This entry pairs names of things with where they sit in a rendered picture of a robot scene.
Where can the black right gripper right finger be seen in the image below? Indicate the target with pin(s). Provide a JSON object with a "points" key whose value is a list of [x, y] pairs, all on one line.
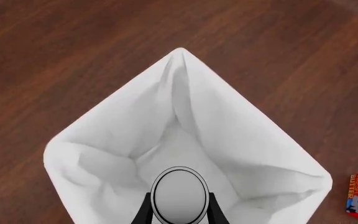
{"points": [[216, 212]]}

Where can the silver tin can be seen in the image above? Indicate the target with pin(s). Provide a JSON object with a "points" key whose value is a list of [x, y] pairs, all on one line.
{"points": [[179, 196]]}

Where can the white fabric basket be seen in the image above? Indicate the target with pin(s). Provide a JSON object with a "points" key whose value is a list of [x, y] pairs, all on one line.
{"points": [[197, 121]]}

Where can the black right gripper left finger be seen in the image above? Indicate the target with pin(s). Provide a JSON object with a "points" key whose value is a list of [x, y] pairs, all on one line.
{"points": [[142, 211]]}

